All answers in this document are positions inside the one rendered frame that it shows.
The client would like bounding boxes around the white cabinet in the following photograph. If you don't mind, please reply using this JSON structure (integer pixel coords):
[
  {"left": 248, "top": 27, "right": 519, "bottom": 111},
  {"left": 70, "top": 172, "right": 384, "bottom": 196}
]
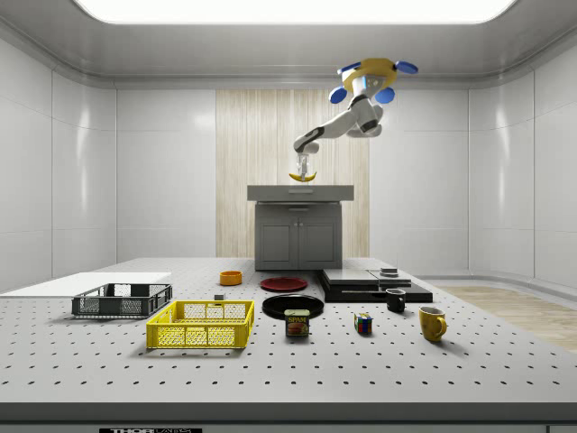
[{"left": 253, "top": 200, "right": 343, "bottom": 272}]

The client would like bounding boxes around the drone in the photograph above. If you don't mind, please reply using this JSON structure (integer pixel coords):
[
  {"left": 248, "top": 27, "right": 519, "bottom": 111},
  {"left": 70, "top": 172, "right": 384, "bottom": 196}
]
[{"left": 327, "top": 57, "right": 419, "bottom": 106}]

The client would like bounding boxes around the red plate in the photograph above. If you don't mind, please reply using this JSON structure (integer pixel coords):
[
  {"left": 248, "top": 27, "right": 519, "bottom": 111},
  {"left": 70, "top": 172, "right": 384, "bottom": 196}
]
[{"left": 259, "top": 276, "right": 309, "bottom": 292}]

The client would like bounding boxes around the black stove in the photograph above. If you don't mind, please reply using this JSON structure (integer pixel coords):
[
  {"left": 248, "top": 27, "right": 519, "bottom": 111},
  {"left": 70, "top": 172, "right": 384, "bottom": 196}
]
[{"left": 315, "top": 266, "right": 435, "bottom": 304}]

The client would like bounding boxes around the black plate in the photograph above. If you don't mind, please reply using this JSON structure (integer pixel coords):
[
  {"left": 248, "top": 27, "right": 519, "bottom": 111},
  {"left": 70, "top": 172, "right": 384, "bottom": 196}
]
[{"left": 261, "top": 293, "right": 326, "bottom": 319}]

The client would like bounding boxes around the flat-sided can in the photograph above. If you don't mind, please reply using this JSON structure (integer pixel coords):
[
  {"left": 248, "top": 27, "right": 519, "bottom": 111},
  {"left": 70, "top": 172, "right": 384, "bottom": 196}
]
[{"left": 283, "top": 309, "right": 311, "bottom": 338}]

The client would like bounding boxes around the black mug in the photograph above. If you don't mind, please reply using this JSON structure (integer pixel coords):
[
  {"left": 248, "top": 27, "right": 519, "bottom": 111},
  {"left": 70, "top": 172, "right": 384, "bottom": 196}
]
[{"left": 385, "top": 288, "right": 408, "bottom": 314}]

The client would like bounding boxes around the puzzle cube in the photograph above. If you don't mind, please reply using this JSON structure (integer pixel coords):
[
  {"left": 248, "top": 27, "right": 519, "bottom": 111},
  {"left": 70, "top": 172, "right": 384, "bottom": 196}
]
[{"left": 353, "top": 311, "right": 375, "bottom": 336}]

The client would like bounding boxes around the yellow basket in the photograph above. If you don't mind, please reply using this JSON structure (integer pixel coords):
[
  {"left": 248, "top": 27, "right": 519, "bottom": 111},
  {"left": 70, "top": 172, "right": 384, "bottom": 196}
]
[{"left": 145, "top": 299, "right": 256, "bottom": 351}]

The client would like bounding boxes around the yellow mug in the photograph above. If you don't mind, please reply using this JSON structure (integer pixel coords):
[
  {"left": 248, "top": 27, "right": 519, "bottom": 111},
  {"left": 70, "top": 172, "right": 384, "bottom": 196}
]
[{"left": 418, "top": 306, "right": 449, "bottom": 342}]

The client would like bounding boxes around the dark grey basket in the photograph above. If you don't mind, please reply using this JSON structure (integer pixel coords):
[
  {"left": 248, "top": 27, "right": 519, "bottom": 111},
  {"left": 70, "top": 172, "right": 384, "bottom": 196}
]
[{"left": 71, "top": 282, "right": 174, "bottom": 320}]

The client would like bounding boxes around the white board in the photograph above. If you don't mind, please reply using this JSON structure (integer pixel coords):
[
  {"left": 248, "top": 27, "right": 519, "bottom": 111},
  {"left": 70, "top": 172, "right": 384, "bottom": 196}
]
[{"left": 0, "top": 272, "right": 174, "bottom": 298}]

